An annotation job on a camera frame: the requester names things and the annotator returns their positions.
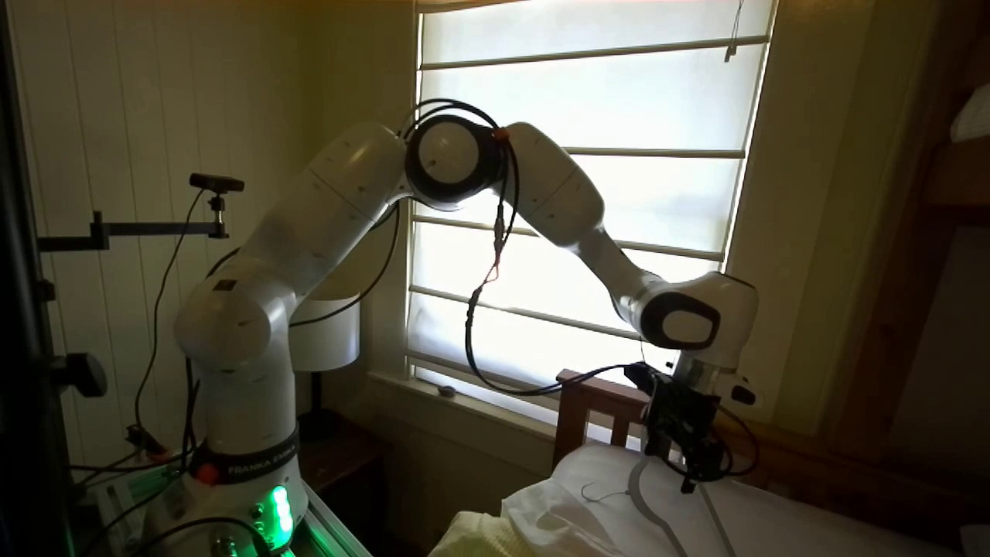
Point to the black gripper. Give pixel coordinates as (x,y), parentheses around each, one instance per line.
(681,418)

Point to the white cloth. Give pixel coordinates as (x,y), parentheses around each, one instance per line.
(646,505)

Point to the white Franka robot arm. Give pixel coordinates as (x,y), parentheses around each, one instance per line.
(327,219)

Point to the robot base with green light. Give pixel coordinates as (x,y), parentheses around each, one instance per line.
(266,522)

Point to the mattress with white sheet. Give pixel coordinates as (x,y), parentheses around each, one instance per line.
(783,522)

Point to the crumpled cream blanket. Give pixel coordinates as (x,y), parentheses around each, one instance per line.
(473,539)

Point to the dark wooden nightstand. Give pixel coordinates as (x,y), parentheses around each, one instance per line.
(340,452)

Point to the white roman window blind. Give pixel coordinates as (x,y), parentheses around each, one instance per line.
(619,102)

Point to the white lamp shade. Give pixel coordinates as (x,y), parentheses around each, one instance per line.
(335,342)

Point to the black round stand knob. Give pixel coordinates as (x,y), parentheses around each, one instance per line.
(85,374)

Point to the dark vertical stand pole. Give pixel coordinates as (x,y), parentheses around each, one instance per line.
(24,360)

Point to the small black camera on mount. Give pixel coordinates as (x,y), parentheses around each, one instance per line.
(216,184)

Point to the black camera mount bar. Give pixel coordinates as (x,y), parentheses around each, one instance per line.
(123,231)

